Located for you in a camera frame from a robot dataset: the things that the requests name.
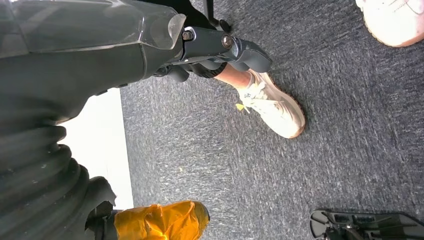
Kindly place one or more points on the person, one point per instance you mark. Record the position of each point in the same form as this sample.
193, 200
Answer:
271, 109

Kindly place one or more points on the black office chair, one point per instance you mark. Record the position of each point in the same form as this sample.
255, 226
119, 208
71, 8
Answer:
212, 13

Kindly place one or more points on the black robot foot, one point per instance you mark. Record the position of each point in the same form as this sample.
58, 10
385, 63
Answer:
364, 225

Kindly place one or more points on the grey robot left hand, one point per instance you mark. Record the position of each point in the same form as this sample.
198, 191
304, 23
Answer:
82, 56

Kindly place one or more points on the person's foot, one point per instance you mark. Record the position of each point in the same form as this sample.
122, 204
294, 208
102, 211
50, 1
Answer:
394, 20
275, 109

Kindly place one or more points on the white desk side panel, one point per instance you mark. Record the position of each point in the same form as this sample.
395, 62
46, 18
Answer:
99, 149

